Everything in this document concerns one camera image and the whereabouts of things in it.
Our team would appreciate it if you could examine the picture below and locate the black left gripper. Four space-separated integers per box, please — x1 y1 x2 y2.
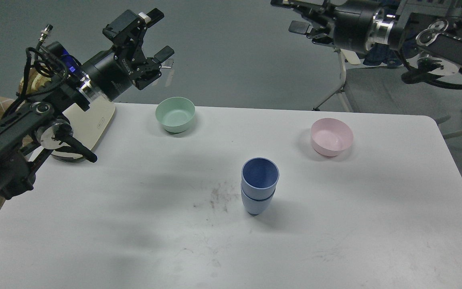
81 8 175 100

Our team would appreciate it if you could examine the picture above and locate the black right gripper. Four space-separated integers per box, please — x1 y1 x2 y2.
271 0 380 54

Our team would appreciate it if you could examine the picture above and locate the blue cup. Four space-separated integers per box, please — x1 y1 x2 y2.
241 189 276 216
241 157 280 201

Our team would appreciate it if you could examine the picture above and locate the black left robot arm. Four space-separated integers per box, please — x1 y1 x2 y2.
0 8 174 200

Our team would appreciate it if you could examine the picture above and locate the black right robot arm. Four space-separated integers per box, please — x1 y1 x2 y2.
271 0 462 89

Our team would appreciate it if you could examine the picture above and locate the green bowl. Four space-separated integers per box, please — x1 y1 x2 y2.
155 97 196 134

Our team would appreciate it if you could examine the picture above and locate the blue denim jacket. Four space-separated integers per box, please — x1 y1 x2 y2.
363 43 403 68

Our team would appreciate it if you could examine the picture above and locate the cream toaster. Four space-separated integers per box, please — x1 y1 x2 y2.
52 95 116 162

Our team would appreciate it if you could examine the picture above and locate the grey office chair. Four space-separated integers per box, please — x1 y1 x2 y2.
314 48 462 124

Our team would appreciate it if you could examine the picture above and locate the back toast slice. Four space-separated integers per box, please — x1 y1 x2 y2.
26 68 51 94

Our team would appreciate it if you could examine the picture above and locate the pink bowl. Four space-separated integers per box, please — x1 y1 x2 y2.
310 118 354 157

